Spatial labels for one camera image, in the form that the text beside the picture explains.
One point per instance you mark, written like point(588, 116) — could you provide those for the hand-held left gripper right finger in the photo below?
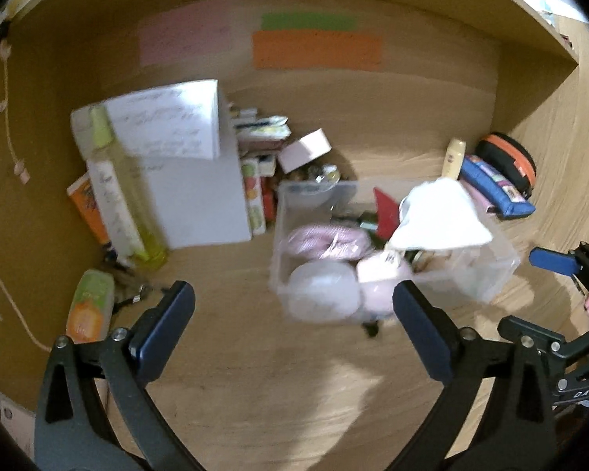
point(422, 333)

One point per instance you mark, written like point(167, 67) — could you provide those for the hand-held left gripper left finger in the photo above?
point(163, 336)

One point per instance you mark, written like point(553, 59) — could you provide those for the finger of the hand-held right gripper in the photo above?
point(552, 260)
point(535, 331)

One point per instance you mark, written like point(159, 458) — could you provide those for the clear plastic storage box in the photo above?
point(481, 274)

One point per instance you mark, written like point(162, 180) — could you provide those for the white cloth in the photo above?
point(441, 221)

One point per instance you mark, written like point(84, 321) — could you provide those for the dark green bottle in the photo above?
point(365, 221)

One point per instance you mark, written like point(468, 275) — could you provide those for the red card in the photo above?
point(385, 211)

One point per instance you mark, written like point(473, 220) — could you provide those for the pale pink plush ball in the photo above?
point(380, 282)

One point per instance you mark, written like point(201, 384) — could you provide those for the gold and white trinket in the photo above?
point(424, 258)

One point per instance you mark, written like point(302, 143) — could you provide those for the green and orange tube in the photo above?
point(91, 304)

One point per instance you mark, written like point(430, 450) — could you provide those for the blue pencil case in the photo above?
point(495, 186)

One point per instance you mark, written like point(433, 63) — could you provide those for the pink pouch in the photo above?
point(477, 198)

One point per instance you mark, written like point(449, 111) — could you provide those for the white round case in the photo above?
point(324, 292)

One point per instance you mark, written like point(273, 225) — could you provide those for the black and orange case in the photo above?
point(510, 157)

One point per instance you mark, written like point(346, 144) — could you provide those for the yellow-green bottle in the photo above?
point(135, 206)

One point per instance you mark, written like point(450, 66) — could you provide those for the pink knitted item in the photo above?
point(319, 240)

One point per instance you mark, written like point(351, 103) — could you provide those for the white box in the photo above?
point(201, 201)

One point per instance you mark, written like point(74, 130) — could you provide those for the yellow tube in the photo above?
point(454, 157)

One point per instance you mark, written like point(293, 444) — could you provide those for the orange box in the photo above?
point(88, 206)

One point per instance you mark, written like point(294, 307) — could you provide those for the tall white printed carton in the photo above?
point(105, 191)

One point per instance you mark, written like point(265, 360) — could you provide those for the fruit printed carton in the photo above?
point(254, 191)

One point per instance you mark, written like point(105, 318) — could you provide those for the small glass jars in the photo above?
point(319, 174)

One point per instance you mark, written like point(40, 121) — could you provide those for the white handwritten paper sheet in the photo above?
point(167, 117)

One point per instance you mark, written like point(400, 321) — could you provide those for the small pink box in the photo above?
point(304, 149)

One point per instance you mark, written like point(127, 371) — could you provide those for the stack of small packets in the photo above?
point(260, 130)

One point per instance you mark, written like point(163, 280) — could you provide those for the small white ornaments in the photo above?
point(545, 0)

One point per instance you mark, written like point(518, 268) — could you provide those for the orange paper sheet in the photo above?
point(316, 50)

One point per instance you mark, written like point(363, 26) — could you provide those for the pink paper sheet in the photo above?
point(186, 34)

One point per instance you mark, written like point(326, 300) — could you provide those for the green paper strip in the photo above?
point(309, 21)

